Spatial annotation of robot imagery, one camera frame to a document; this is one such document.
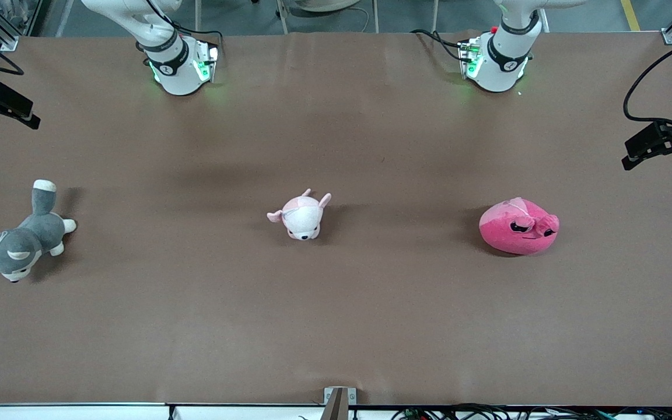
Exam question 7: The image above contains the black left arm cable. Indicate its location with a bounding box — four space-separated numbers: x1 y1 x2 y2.
623 29 672 125

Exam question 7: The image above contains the black right base cable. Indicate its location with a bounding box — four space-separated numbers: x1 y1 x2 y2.
146 0 224 60

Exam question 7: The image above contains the white round stand base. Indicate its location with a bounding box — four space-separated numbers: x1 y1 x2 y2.
297 0 362 13

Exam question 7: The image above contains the white table edge rail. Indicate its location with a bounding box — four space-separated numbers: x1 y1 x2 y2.
0 402 672 420

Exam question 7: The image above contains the brown table cover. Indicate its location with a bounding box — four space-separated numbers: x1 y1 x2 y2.
0 30 672 408

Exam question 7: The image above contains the black left base cable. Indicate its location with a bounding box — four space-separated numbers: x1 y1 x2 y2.
410 29 466 62

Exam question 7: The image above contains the pale pink dog plush toy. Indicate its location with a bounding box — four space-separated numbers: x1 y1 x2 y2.
267 188 332 241

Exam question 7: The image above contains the black cable bundle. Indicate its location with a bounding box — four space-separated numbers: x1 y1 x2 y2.
391 402 672 420

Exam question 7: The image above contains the black base cable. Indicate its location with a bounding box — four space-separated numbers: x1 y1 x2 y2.
146 0 224 60
410 29 466 62

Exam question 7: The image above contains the bright pink round plush toy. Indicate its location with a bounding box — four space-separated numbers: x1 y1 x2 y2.
479 197 560 256

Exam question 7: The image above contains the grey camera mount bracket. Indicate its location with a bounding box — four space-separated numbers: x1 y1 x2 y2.
324 387 357 420

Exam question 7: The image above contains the grey husky plush toy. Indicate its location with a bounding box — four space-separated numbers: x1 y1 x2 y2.
0 179 77 284

